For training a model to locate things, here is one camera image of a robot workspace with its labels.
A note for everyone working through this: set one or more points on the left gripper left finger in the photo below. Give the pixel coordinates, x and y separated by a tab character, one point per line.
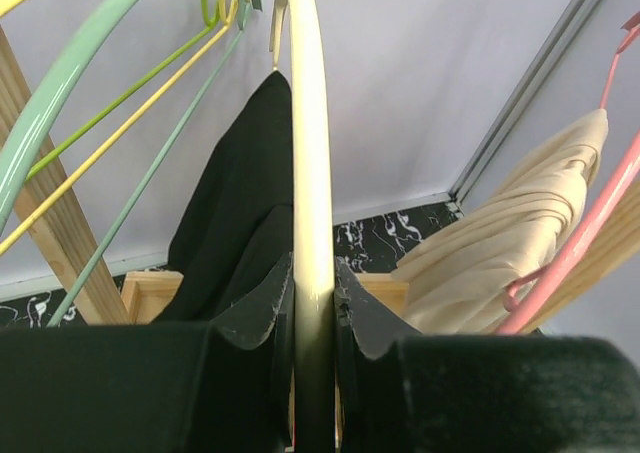
200	386

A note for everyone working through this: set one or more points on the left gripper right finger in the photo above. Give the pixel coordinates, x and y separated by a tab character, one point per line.
403	391

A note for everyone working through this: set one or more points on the cream plastic hanger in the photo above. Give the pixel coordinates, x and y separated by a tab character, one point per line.
313	256

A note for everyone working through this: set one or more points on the beige trousers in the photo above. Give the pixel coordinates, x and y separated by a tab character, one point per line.
456	277

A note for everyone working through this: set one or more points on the black trousers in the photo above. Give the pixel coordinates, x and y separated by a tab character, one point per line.
239	220

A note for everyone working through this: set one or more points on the pink plastic hanger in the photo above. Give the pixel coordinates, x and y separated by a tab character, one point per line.
606	238

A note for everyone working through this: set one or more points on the green plastic hanger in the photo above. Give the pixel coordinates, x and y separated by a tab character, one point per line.
79	133

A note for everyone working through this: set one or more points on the mint green hanger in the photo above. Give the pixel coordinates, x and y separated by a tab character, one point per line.
33	124

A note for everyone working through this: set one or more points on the yellow plastic hanger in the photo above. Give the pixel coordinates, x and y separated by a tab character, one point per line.
41	111

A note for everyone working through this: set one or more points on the wooden clothes rack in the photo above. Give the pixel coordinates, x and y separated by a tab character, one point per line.
107	306

